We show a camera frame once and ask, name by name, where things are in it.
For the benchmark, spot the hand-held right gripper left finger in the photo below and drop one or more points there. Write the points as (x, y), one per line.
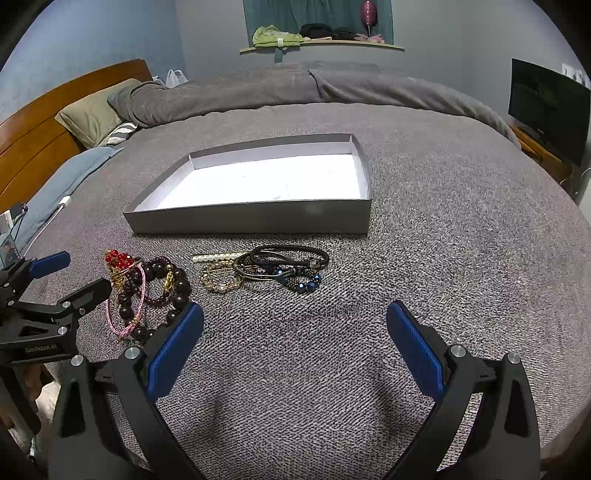
(178, 350)

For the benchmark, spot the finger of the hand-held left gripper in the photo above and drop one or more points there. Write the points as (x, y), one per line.
(51, 263)
(87, 295)

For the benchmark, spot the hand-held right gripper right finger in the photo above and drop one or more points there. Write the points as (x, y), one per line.
(415, 350)

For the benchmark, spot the pearl hair clip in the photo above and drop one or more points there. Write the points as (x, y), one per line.
(207, 258)

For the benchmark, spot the grey cardboard box tray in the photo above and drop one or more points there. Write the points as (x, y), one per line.
(258, 217)

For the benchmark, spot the person's left hand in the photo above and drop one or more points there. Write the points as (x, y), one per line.
(34, 383)

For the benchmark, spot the small dark device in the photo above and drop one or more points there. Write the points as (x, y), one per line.
(10, 244)

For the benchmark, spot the light blue blanket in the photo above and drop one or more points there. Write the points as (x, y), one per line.
(60, 180)

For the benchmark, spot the grey bed blanket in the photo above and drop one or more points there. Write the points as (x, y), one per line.
(323, 369)

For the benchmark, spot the wooden headboard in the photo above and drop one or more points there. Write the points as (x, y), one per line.
(41, 134)

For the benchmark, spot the striped pillow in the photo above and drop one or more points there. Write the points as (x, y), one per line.
(120, 131)

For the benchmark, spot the olive pillow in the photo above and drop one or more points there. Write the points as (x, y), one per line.
(87, 115)

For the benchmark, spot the white plastic bag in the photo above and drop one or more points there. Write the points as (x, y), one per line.
(175, 78)

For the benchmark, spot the wooden television stand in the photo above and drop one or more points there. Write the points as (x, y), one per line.
(540, 150)

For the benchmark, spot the black television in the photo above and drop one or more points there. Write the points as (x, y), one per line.
(549, 106)

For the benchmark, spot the grey folded duvet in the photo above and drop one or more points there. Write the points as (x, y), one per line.
(277, 87)

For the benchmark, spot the green cloth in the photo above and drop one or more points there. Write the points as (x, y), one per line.
(270, 37)

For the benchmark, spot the pink cloth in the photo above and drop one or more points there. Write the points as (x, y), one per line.
(369, 38)

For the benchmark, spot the wooden window shelf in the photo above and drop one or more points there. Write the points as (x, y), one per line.
(323, 44)

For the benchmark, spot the black clothes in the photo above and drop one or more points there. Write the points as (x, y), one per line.
(318, 30)

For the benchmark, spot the pink glass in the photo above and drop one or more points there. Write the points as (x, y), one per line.
(368, 11)

